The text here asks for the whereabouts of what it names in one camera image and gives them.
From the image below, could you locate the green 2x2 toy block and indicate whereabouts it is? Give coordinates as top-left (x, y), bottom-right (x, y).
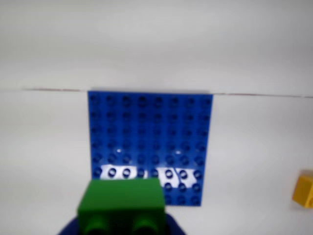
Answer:
top-left (77, 178), bottom-right (166, 235)

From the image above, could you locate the yellow 2x2 toy block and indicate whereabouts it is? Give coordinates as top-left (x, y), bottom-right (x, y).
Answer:
top-left (292, 170), bottom-right (313, 209)

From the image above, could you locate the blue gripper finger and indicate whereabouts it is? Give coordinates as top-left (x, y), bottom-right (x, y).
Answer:
top-left (165, 212), bottom-right (187, 235)
top-left (56, 215), bottom-right (81, 235)

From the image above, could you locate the blue 8x8 studded baseplate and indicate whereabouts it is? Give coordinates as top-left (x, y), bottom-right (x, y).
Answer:
top-left (87, 91), bottom-right (214, 208)

